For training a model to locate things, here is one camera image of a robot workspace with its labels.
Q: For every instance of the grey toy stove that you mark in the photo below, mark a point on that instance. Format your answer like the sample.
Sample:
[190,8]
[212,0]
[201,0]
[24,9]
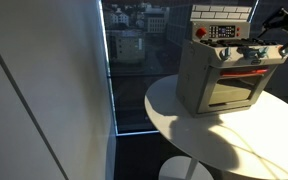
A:
[200,87]

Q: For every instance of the blue stove knob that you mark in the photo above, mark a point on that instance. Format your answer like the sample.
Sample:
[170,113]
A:
[262,52]
[225,53]
[249,53]
[283,51]

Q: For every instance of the white round table base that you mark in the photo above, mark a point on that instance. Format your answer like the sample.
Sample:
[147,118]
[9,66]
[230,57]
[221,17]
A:
[183,168]

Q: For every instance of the round white table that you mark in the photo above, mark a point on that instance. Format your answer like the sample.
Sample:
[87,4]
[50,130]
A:
[251,143]

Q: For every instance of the red oven door handle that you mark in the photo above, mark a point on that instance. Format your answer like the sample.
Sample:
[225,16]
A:
[243,73]

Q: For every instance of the black stove burner grate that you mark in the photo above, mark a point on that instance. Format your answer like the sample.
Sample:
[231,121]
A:
[237,42]

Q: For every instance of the black stove control panel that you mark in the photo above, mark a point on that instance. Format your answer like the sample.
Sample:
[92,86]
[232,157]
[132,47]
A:
[222,31]

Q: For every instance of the red round stove button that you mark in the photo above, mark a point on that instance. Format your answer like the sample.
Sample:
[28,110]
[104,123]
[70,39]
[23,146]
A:
[201,32]

